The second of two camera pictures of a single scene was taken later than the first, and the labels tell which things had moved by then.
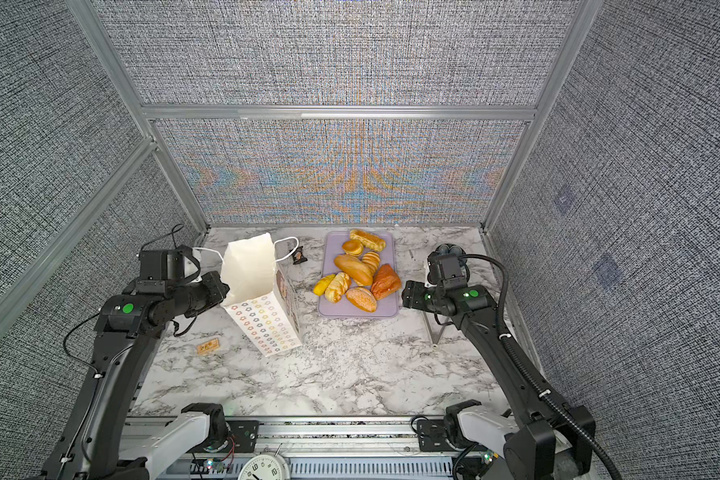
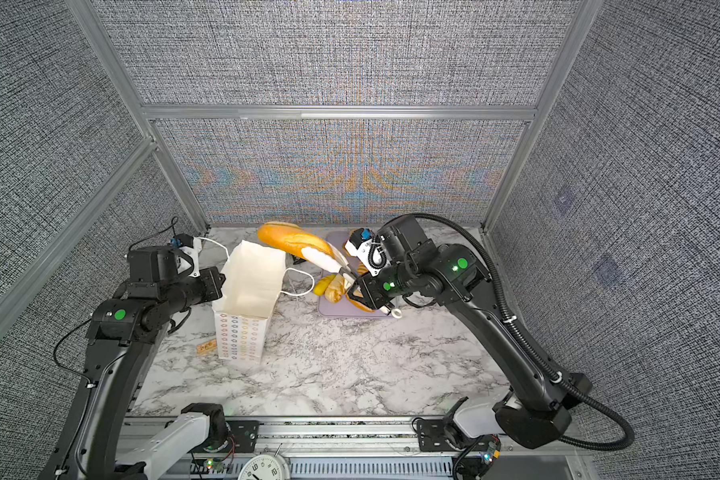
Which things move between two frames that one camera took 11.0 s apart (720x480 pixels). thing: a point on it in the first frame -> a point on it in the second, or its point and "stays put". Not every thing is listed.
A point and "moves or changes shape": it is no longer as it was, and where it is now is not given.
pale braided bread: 337,287 stays put
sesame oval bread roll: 362,298 stays put
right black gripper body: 425,297 -> 395,280
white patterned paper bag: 258,296 moves or changes shape
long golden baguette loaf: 354,268 -> 291,239
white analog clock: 266,466 stays put
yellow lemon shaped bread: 322,285 stays put
